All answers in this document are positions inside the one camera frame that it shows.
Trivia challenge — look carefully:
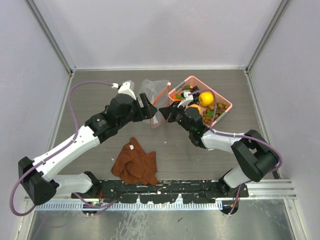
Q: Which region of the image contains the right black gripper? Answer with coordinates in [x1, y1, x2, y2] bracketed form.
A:
[159, 101, 193, 134]

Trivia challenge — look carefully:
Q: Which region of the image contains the orange persimmon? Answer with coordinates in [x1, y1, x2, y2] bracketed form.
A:
[172, 93, 182, 102]

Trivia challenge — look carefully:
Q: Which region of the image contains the clear zip top bag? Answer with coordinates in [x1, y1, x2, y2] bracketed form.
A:
[138, 79, 171, 129]

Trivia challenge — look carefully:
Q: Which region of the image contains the orange peach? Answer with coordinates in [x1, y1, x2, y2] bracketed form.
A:
[188, 104, 203, 115]

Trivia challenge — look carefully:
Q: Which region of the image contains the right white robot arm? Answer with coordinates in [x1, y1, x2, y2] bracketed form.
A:
[159, 104, 281, 197]

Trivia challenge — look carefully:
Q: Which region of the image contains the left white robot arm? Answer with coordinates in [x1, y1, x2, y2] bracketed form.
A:
[18, 93, 158, 206]

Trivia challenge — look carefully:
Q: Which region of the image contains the dark grape bunch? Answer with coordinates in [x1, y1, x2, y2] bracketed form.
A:
[188, 85, 200, 106]

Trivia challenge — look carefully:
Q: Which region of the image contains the pink plastic basket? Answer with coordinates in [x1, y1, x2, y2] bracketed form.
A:
[168, 76, 233, 127]

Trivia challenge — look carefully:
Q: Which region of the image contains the yellow apple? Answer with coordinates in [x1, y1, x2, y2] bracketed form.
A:
[198, 92, 215, 108]

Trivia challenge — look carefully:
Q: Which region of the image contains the brown longan bunch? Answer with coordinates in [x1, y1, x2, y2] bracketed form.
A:
[202, 100, 229, 125]

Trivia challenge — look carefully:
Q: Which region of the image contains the brown cloth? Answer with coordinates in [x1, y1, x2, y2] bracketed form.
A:
[111, 137, 158, 186]

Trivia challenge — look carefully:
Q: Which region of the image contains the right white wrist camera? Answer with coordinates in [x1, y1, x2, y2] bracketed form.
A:
[111, 80, 137, 100]

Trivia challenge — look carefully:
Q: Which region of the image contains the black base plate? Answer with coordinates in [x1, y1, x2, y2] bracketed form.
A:
[80, 180, 237, 204]

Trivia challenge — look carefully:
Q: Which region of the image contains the grey slotted cable duct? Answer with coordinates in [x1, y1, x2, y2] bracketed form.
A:
[35, 199, 223, 211]

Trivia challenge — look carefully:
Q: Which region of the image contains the aluminium frame rail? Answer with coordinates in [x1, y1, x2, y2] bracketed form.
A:
[24, 178, 297, 201]

